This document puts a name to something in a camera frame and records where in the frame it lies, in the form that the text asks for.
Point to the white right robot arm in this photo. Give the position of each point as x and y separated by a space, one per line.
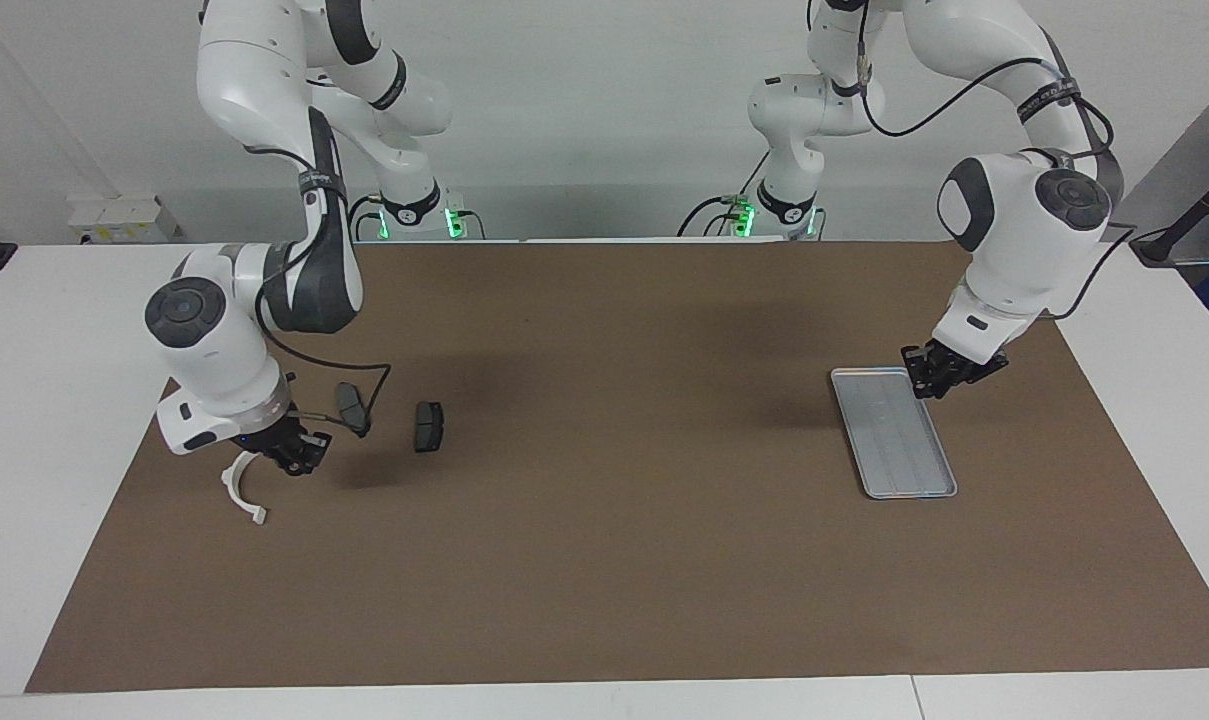
214 360

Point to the silver metal tray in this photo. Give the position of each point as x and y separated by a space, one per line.
899 450

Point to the white curved plastic bracket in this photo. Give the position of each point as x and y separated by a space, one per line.
234 495

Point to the dark rectangular brake pad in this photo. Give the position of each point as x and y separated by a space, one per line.
429 428

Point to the brown table mat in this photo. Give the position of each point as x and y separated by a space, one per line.
604 560

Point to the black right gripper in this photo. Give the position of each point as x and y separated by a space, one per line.
276 438

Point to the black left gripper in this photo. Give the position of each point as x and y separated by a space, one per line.
969 362

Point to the dark curved brake pad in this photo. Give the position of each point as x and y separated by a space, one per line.
349 400

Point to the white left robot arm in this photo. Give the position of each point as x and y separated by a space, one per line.
1024 260

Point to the black angled stand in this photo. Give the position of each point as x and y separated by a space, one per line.
1164 245

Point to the white power strip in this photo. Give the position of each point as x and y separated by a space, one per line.
124 220

